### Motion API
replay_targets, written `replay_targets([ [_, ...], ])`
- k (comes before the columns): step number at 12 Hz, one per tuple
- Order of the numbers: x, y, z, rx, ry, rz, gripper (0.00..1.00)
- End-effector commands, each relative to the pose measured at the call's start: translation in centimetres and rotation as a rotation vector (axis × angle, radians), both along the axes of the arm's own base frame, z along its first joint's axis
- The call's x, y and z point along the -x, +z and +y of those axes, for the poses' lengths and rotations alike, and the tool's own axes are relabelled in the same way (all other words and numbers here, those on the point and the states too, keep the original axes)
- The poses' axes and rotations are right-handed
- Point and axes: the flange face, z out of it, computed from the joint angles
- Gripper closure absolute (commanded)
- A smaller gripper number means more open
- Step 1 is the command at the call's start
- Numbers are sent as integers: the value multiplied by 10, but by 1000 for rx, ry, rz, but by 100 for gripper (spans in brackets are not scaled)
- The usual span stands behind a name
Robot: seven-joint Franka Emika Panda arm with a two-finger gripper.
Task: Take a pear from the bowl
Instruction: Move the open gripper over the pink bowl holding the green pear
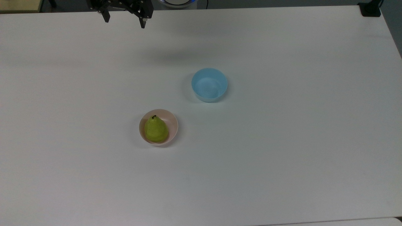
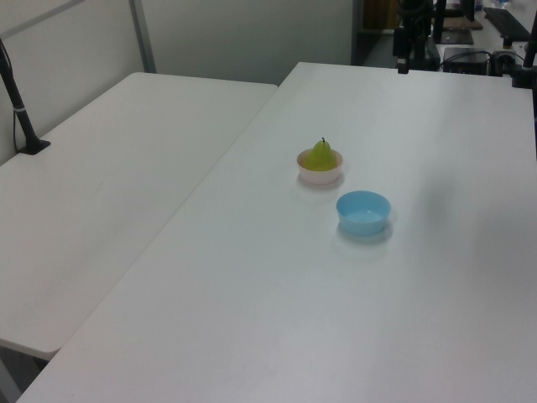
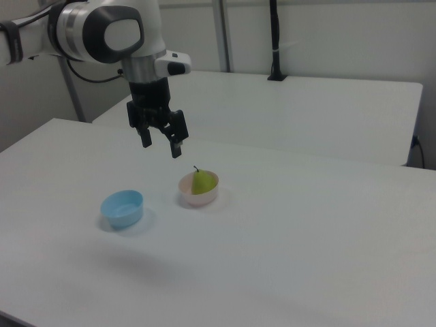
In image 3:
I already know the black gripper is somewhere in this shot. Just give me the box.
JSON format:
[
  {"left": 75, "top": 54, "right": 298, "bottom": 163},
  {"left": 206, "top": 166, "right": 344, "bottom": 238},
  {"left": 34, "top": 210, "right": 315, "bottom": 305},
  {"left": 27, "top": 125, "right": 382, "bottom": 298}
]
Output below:
[{"left": 126, "top": 76, "right": 189, "bottom": 159}]

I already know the green pear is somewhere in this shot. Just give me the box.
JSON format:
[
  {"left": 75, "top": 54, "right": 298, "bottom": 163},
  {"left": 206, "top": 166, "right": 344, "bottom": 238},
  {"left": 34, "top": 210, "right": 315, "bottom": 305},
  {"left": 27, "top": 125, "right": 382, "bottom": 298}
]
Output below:
[{"left": 191, "top": 165, "right": 218, "bottom": 196}]

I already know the pink plastic bowl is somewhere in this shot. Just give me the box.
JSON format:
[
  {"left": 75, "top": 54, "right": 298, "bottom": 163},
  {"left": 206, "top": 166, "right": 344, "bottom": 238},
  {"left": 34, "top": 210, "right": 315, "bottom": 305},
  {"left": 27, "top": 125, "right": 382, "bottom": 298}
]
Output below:
[{"left": 178, "top": 171, "right": 219, "bottom": 208}]

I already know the blue plastic bowl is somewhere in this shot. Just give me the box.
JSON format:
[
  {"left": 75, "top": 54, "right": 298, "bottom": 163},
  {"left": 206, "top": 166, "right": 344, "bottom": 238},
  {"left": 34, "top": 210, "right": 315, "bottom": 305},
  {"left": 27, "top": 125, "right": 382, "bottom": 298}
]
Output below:
[{"left": 100, "top": 189, "right": 144, "bottom": 230}]

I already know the white back table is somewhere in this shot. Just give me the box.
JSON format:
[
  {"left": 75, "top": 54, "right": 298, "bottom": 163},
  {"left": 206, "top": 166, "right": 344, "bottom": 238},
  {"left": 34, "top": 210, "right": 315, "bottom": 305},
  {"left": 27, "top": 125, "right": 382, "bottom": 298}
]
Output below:
[{"left": 91, "top": 70, "right": 424, "bottom": 167}]

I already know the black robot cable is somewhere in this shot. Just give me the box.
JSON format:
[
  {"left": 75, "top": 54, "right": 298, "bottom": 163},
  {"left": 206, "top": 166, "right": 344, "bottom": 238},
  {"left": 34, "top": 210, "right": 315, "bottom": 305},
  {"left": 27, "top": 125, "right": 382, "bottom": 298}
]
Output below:
[{"left": 65, "top": 58, "right": 124, "bottom": 84}]

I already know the grey metal frame post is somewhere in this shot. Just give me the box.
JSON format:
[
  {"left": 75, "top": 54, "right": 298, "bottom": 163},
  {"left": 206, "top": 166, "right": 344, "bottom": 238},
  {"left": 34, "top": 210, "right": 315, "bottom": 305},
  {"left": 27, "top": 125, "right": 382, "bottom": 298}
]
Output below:
[{"left": 211, "top": 0, "right": 235, "bottom": 73}]

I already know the black camera pole with clamp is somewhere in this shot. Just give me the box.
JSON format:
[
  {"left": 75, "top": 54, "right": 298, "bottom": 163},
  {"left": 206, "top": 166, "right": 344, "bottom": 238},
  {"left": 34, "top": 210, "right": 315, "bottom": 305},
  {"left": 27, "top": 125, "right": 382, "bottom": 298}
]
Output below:
[{"left": 267, "top": 0, "right": 288, "bottom": 82}]

